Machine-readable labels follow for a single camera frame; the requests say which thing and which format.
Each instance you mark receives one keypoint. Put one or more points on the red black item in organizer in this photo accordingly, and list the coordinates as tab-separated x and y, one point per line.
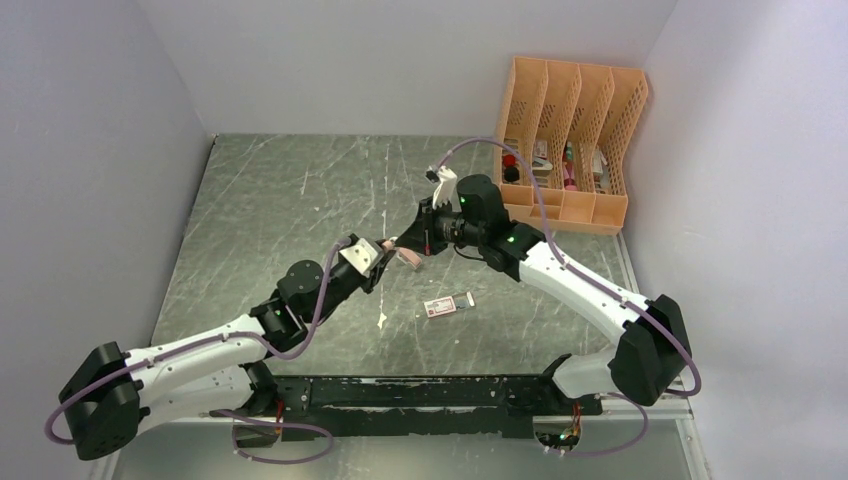
511	171

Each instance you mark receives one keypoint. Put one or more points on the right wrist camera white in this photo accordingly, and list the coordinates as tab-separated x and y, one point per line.
445	181

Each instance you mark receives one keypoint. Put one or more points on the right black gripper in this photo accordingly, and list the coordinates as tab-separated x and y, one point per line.
420	236

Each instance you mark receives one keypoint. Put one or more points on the orange file organizer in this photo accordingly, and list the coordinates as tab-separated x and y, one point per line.
575	122

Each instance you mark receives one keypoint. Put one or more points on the pink items in organizer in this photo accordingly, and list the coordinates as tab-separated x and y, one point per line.
542	167

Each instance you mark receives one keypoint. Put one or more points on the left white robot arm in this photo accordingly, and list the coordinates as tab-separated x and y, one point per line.
116	395

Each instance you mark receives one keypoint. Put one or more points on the red white staple box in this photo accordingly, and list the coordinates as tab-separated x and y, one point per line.
449	305

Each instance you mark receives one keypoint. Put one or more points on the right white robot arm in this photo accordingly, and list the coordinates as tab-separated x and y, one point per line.
649	343

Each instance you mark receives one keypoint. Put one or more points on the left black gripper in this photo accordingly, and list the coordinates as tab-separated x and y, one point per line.
368	282

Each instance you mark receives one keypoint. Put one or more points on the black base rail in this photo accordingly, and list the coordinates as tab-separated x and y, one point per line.
349	406

